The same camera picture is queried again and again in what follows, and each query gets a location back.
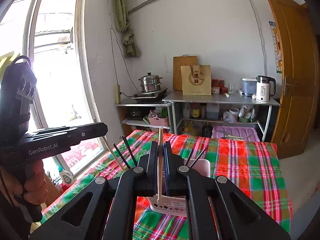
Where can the wooden door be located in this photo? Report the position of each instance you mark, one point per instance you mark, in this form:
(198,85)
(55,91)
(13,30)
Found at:
(300,77)

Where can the person left hand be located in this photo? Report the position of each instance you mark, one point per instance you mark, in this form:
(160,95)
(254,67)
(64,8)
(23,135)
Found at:
(35,188)

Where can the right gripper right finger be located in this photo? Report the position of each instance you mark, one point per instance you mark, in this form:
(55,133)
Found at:
(182,180)

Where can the wooden cutting board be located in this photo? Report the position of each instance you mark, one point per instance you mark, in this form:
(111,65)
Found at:
(179,61)

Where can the giraffe wall poster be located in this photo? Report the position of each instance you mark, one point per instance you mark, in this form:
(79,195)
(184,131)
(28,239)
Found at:
(277,46)

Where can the pink woven basket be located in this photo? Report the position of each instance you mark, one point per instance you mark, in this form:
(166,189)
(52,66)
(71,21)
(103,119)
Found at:
(156,121)

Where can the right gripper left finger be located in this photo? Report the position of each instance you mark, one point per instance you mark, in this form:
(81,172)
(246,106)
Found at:
(122,193)

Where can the white jug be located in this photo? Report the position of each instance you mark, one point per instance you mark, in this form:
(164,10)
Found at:
(212,111)

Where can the window frame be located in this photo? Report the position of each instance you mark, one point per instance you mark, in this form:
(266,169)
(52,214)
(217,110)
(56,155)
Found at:
(51,34)

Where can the red jars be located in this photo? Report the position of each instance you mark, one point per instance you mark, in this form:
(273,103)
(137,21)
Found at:
(218,87)

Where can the power strip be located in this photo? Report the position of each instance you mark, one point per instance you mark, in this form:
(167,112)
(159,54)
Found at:
(117,94)

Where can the white electric kettle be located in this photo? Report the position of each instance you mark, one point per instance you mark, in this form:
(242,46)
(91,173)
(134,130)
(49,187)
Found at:
(265,88)

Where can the blue plastic container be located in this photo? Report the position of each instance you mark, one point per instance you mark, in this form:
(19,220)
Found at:
(249,85)

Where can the plaid tablecloth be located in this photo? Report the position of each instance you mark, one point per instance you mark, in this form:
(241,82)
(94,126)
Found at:
(252,166)

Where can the pink utensil basket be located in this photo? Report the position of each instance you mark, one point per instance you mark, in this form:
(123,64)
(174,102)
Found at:
(176,206)

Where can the brown paper bag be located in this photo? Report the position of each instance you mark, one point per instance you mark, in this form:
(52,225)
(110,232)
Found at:
(196,80)

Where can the green hanging cloth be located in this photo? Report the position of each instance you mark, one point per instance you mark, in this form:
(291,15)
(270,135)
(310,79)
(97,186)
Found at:
(123,26)

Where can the induction cooktop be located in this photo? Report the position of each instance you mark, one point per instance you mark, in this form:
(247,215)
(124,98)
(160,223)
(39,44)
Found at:
(156,96)

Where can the black chopstick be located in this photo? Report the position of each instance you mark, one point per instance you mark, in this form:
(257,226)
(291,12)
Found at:
(129,150)
(122,157)
(201,153)
(189,157)

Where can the metal shelf table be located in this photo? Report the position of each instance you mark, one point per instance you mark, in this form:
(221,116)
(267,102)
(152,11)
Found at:
(233,99)

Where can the glass cup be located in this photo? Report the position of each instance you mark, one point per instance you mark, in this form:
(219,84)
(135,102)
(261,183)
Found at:
(231,88)

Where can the steel steamer pot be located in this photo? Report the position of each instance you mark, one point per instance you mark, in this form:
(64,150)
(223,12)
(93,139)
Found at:
(150,83)

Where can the purple plastic bin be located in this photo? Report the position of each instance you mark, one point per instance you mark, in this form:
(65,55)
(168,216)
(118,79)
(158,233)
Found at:
(236,133)

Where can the wooden chopstick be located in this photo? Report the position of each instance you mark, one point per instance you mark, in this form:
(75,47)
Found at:
(160,166)
(109,148)

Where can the soy sauce bottle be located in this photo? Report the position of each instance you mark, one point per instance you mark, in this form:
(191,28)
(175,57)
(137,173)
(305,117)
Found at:
(195,111)

